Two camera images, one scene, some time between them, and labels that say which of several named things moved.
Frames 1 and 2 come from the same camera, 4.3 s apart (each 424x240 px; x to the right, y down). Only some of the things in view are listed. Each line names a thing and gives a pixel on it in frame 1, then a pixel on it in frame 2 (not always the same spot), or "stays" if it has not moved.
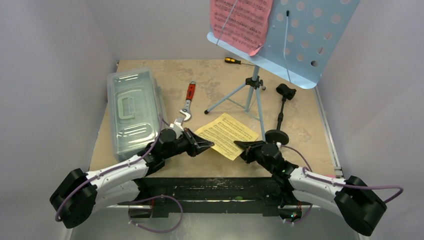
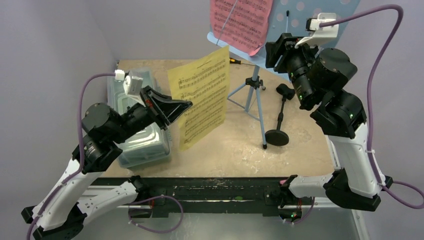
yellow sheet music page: (223, 131) -> (205, 84)
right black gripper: (252, 151) -> (284, 52)
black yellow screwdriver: (236, 61) stays
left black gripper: (196, 144) -> (163, 107)
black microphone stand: (277, 135) stays
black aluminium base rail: (206, 197) stays
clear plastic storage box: (137, 110) stays
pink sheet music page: (242, 24) stays
